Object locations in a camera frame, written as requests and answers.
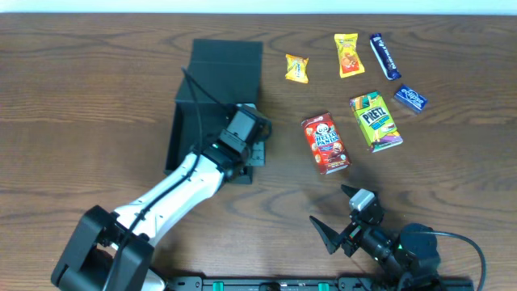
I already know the dark blue chocolate bar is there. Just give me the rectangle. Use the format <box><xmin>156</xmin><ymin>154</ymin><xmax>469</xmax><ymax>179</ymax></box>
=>
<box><xmin>370</xmin><ymin>33</ymin><xmax>401</xmax><ymax>81</ymax></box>

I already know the small orange candy packet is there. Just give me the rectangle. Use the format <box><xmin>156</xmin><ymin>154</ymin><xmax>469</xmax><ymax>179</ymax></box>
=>
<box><xmin>285</xmin><ymin>54</ymin><xmax>309</xmax><ymax>83</ymax></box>

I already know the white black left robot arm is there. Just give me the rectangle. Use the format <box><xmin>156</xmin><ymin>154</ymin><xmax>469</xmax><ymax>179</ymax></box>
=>
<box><xmin>51</xmin><ymin>104</ymin><xmax>272</xmax><ymax>291</ymax></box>

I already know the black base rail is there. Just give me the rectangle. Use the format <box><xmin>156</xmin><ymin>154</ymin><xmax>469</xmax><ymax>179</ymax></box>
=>
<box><xmin>166</xmin><ymin>276</ymin><xmax>474</xmax><ymax>291</ymax></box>

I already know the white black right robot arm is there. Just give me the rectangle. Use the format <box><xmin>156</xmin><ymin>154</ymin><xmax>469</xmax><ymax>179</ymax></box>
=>
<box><xmin>309</xmin><ymin>184</ymin><xmax>446</xmax><ymax>290</ymax></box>

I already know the yellow orange snack packet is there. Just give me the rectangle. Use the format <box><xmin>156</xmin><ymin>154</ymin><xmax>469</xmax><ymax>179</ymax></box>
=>
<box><xmin>334</xmin><ymin>33</ymin><xmax>365</xmax><ymax>78</ymax></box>

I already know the blue Eclipse mint box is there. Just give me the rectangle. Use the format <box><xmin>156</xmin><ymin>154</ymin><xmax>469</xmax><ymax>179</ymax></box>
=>
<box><xmin>394</xmin><ymin>84</ymin><xmax>427</xmax><ymax>113</ymax></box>

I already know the black gift box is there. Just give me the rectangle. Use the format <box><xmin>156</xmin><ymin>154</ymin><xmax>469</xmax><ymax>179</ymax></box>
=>
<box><xmin>164</xmin><ymin>39</ymin><xmax>263</xmax><ymax>175</ymax></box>

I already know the red Hello Panda box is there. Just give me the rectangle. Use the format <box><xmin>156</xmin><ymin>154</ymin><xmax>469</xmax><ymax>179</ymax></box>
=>
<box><xmin>301</xmin><ymin>112</ymin><xmax>351</xmax><ymax>175</ymax></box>

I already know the yellow green Pretz box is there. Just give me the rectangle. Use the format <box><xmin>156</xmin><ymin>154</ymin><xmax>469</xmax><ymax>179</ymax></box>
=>
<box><xmin>349</xmin><ymin>91</ymin><xmax>403</xmax><ymax>153</ymax></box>

